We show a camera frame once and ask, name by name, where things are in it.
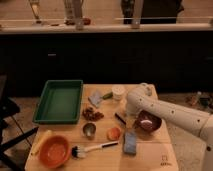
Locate grey blue cloth piece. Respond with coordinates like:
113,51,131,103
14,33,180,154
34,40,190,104
88,90,103,108

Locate orange plastic bowl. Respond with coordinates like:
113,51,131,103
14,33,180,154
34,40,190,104
38,135,70,169

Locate black chair frame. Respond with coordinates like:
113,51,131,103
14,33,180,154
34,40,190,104
0,75,39,171

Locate white plastic cup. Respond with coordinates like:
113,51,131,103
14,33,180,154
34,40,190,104
112,85,125,101

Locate orange round fruit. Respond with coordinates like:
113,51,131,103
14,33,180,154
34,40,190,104
107,127,121,141

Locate dark purple bowl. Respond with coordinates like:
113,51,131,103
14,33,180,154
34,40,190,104
134,111,162,133

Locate white handled dish brush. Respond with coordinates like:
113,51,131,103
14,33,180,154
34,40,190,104
71,141,119,158

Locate yellow banana toy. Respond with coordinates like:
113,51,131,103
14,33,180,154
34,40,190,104
31,130,53,155

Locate blue sponge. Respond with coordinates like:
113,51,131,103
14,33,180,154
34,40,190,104
123,131,136,155

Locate green plastic tray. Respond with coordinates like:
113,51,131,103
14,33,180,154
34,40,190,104
33,80,83,124

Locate green pepper toy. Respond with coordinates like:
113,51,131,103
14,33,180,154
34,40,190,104
102,92,113,100

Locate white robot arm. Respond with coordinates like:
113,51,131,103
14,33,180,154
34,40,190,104
126,83,213,171

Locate small metal cup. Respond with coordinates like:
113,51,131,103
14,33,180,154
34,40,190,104
83,123,96,139

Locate brown grape cluster toy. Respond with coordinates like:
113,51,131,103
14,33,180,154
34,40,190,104
82,107,104,122

